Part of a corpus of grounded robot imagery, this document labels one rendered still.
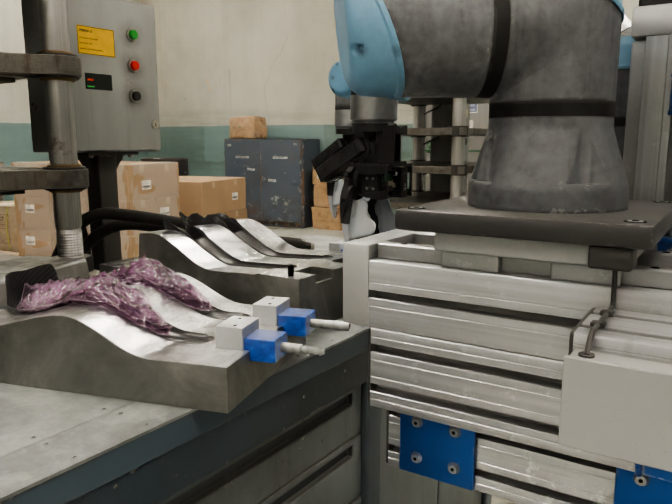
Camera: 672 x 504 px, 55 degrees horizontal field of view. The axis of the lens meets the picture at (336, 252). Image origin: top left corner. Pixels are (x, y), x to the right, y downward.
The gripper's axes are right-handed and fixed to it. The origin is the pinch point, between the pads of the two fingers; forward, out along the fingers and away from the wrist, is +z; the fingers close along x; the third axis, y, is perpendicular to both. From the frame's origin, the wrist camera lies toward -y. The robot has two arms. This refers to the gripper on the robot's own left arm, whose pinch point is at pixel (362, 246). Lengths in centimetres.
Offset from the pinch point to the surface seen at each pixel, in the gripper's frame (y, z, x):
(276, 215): -510, 87, 498
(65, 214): -78, 0, -10
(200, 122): -683, -32, 521
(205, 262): -25.1, 4.0, -12.7
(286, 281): -5.2, 4.4, -12.9
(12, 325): -16, 5, -50
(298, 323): 6.5, 6.6, -22.9
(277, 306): 3.7, 4.5, -24.1
